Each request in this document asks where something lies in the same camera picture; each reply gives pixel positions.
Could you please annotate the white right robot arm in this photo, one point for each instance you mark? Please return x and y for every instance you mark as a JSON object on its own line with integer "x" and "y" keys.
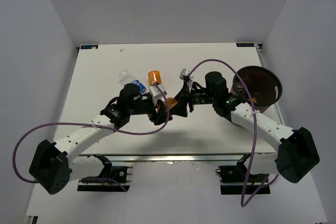
{"x": 295, "y": 151}

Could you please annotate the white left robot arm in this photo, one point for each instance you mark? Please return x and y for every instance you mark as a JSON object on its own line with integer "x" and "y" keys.
{"x": 57, "y": 163}

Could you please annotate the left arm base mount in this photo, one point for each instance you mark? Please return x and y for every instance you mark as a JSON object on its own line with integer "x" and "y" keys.
{"x": 112, "y": 177}

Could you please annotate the blue sticker left corner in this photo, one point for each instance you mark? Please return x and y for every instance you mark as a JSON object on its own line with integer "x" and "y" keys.
{"x": 88, "y": 47}

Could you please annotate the large clear plastic bottle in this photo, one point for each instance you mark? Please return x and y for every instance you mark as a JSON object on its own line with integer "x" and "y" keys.
{"x": 239, "y": 86}

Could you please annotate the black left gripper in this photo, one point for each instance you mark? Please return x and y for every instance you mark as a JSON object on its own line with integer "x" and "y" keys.
{"x": 160, "y": 118}

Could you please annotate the dark brown round bin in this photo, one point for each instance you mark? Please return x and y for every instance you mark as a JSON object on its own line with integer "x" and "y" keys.
{"x": 260, "y": 84}

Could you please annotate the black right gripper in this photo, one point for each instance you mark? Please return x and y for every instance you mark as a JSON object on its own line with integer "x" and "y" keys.
{"x": 180, "y": 109}

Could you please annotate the blue sticker right corner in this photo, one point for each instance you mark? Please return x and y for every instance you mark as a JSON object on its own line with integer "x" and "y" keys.
{"x": 245, "y": 44}

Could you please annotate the blue sticker corner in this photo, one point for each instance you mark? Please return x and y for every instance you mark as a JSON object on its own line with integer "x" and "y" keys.
{"x": 88, "y": 47}
{"x": 245, "y": 44}

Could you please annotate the orange bottle with patterned label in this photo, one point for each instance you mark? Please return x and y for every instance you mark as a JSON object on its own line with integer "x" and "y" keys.
{"x": 154, "y": 78}

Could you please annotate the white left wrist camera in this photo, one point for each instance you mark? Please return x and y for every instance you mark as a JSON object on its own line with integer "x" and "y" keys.
{"x": 157, "y": 92}

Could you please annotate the orange bottle with barcode label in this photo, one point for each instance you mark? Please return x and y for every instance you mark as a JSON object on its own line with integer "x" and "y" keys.
{"x": 170, "y": 103}

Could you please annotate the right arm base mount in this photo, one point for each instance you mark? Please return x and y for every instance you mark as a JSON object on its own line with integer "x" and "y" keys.
{"x": 232, "y": 171}

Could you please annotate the aluminium table front rail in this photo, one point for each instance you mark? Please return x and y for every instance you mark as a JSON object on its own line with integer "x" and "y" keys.
{"x": 191, "y": 158}

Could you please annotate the clear bottle with blue label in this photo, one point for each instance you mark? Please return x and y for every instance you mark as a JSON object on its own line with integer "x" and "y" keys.
{"x": 125, "y": 77}

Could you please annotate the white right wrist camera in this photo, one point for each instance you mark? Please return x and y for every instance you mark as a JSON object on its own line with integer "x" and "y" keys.
{"x": 187, "y": 77}

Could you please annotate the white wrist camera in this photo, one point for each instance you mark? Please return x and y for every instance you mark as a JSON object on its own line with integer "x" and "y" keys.
{"x": 157, "y": 92}
{"x": 187, "y": 77}

